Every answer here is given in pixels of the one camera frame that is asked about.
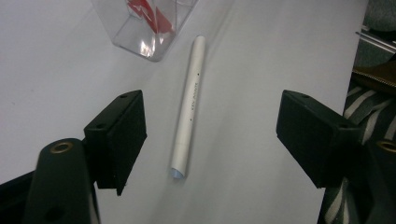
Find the clear plastic organizer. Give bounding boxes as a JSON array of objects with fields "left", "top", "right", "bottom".
[{"left": 90, "top": 0, "right": 200, "bottom": 63}]

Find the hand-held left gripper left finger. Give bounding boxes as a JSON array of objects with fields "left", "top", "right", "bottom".
[{"left": 83, "top": 89, "right": 148, "bottom": 197}]

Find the brown jacket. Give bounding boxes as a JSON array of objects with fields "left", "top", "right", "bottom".
[{"left": 350, "top": 60, "right": 396, "bottom": 96}]

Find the metal floor rail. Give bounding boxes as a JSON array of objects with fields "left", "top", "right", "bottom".
[{"left": 354, "top": 26, "right": 396, "bottom": 55}]

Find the white board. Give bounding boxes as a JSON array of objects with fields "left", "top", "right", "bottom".
[{"left": 0, "top": 0, "right": 370, "bottom": 224}]

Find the red pen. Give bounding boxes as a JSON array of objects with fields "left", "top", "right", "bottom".
[{"left": 125, "top": 0, "right": 176, "bottom": 35}]

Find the striped clothing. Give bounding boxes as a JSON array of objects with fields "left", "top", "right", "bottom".
[{"left": 317, "top": 84, "right": 396, "bottom": 224}]

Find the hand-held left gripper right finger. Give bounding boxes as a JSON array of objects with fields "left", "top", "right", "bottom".
[{"left": 276, "top": 89, "right": 363, "bottom": 189}]

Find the white pen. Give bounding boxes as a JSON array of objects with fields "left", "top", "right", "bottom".
[{"left": 170, "top": 35, "right": 207, "bottom": 180}]

